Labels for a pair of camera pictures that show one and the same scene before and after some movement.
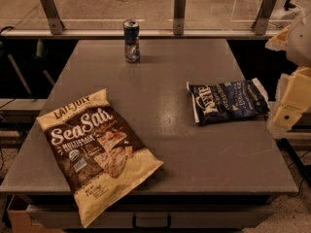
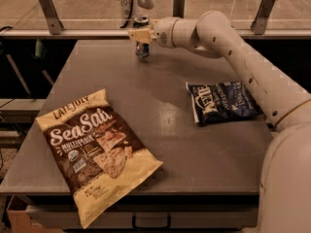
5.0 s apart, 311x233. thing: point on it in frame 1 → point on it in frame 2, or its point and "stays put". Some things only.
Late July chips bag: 97,153 stays put
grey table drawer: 155,216 stays put
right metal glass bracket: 268,1 stays put
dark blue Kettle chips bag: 222,102 stays put
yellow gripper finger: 295,100 → 162,32
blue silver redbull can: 131,28 → 142,49
